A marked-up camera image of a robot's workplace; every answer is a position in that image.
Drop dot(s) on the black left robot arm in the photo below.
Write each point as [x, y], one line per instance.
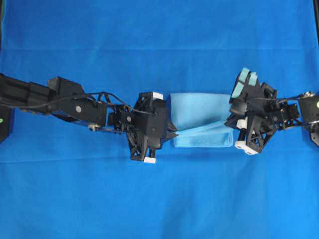
[67, 101]

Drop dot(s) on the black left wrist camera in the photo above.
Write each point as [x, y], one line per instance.
[156, 123]

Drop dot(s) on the blue table cloth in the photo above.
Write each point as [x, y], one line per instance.
[62, 181]

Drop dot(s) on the light blue towel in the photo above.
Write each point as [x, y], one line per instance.
[200, 120]

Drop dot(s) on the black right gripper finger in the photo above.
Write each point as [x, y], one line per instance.
[232, 116]
[236, 122]

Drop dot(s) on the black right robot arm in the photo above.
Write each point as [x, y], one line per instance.
[287, 114]

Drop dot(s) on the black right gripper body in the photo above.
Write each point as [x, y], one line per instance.
[256, 130]

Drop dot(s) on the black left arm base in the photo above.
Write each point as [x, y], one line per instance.
[7, 116]

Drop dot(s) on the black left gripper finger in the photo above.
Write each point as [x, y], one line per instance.
[169, 136]
[170, 126]

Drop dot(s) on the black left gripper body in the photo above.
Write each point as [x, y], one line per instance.
[136, 136]

